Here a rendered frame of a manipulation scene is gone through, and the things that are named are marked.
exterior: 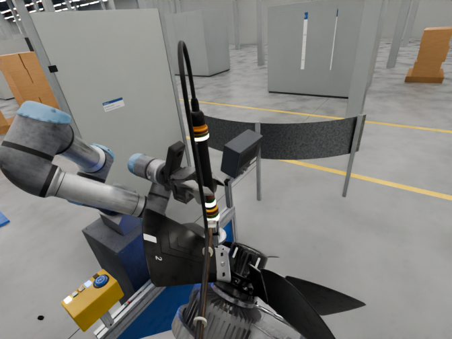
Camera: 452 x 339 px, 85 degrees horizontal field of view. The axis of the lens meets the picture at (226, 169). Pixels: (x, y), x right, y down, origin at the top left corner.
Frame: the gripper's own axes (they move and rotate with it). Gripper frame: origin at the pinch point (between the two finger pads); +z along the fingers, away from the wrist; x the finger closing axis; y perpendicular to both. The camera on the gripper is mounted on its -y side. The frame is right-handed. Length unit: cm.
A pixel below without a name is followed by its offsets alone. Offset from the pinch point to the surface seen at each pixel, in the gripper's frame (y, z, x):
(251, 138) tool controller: 23, -35, -75
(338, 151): 88, -14, -205
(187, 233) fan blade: 11.7, -4.3, 8.6
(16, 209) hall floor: 143, -342, 10
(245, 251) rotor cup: 21.4, 7.6, -0.9
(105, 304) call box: 45, -34, 28
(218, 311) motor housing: 29.3, 7.9, 14.0
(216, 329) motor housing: 31.6, 9.4, 17.0
